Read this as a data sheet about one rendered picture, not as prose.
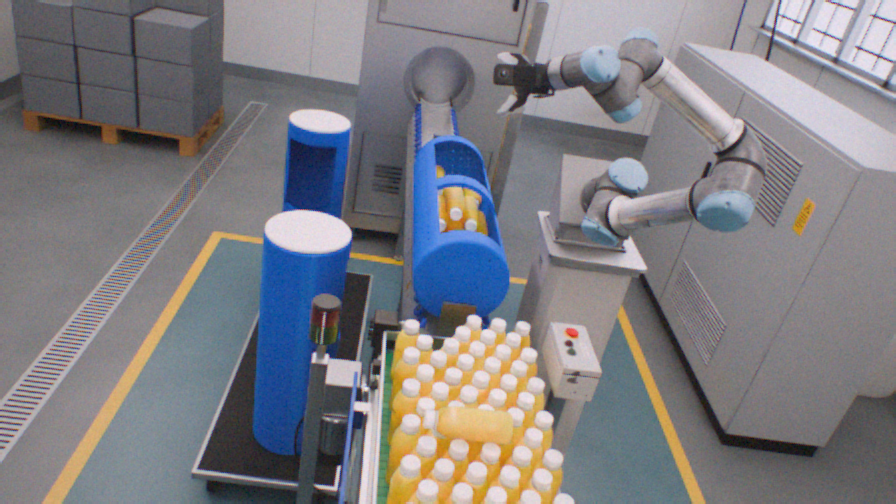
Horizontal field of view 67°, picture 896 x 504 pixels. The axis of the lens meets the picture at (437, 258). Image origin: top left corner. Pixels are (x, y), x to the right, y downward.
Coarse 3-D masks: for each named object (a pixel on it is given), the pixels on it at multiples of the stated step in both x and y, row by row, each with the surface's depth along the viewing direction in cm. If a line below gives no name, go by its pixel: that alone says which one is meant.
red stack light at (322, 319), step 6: (312, 306) 147; (312, 312) 148; (318, 312) 146; (324, 312) 146; (330, 312) 146; (336, 312) 147; (312, 318) 148; (318, 318) 147; (324, 318) 147; (330, 318) 147; (336, 318) 148; (318, 324) 148; (324, 324) 147; (330, 324) 148; (336, 324) 149
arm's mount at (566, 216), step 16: (576, 160) 221; (592, 160) 222; (560, 176) 222; (576, 176) 220; (592, 176) 221; (560, 192) 218; (576, 192) 218; (560, 208) 216; (576, 208) 216; (560, 224) 215; (576, 224) 215; (560, 240) 218; (576, 240) 219; (592, 240) 219; (624, 240) 222
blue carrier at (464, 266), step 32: (416, 160) 265; (448, 160) 270; (480, 160) 270; (416, 192) 239; (480, 192) 227; (416, 224) 217; (416, 256) 200; (448, 256) 193; (480, 256) 193; (416, 288) 198; (448, 288) 198; (480, 288) 198
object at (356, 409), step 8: (352, 392) 170; (352, 400) 167; (352, 408) 165; (360, 408) 170; (368, 408) 170; (352, 416) 163; (360, 416) 173; (352, 424) 174; (360, 424) 174; (344, 440) 189; (344, 456) 152; (352, 456) 181; (344, 464) 149; (352, 464) 174; (344, 472) 148; (352, 472) 177; (344, 480) 146; (344, 488) 144; (336, 496) 200
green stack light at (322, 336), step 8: (312, 328) 149; (320, 328) 148; (328, 328) 148; (336, 328) 150; (312, 336) 150; (320, 336) 149; (328, 336) 149; (336, 336) 152; (320, 344) 150; (328, 344) 151
